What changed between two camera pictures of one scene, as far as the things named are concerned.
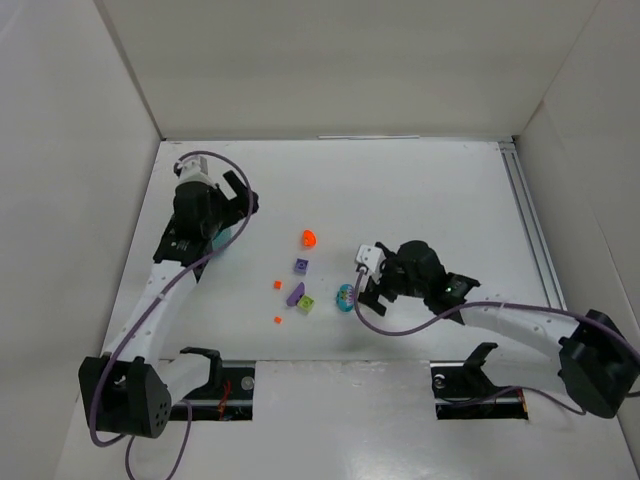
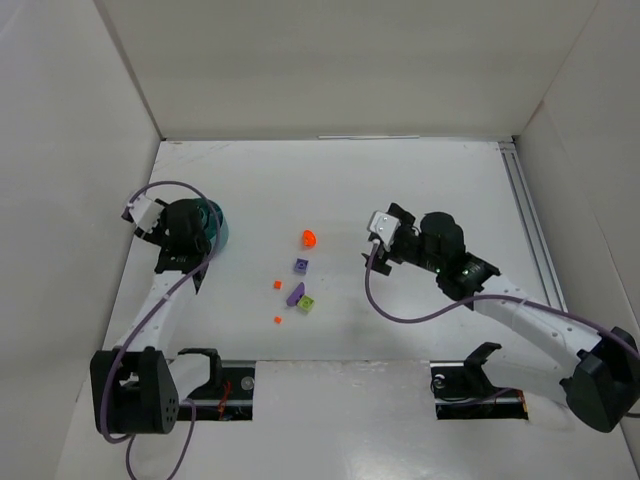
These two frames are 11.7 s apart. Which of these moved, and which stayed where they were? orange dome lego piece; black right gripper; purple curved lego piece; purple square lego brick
Moved: black right gripper
Stayed: purple curved lego piece; purple square lego brick; orange dome lego piece
